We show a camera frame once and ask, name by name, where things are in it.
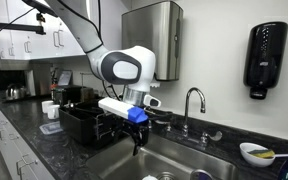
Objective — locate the white upper cabinets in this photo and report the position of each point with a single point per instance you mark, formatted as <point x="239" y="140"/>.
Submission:
<point x="57" y="41"/>

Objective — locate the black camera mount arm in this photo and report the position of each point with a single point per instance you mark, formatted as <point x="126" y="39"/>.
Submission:
<point x="42" y="9"/>

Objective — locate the black soap dispenser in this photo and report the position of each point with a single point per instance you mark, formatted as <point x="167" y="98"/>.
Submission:
<point x="264" y="57"/>

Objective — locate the microwave oven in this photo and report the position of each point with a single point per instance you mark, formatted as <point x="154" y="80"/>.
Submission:
<point x="34" y="75"/>

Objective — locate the clear plastic container lid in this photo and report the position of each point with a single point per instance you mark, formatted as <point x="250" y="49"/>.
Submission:
<point x="51" y="128"/>

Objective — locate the stainless steel sink basin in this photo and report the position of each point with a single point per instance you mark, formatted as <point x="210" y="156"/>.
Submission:
<point x="161" y="158"/>

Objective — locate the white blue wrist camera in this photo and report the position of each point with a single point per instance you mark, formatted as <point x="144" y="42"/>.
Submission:
<point x="122" y="109"/>

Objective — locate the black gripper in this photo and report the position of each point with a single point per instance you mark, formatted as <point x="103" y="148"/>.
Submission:
<point x="138" y="131"/>

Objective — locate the black dish drying rack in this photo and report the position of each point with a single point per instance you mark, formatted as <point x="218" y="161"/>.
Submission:
<point x="90" y="125"/>

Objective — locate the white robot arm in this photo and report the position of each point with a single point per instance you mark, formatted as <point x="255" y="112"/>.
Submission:
<point x="133" y="67"/>

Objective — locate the white bowl with sponge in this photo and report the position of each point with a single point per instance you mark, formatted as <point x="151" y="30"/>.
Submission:
<point x="258" y="155"/>

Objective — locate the white mug on counter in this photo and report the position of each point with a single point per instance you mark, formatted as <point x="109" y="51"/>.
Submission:
<point x="53" y="112"/>
<point x="46" y="105"/>

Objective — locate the steel kettle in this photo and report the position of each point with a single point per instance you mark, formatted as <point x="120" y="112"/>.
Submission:
<point x="16" y="91"/>

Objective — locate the steel paper towel dispenser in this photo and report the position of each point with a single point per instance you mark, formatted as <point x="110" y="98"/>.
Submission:
<point x="157" y="27"/>

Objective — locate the grey lower cabinet drawers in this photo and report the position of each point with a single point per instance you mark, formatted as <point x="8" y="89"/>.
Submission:
<point x="21" y="161"/>

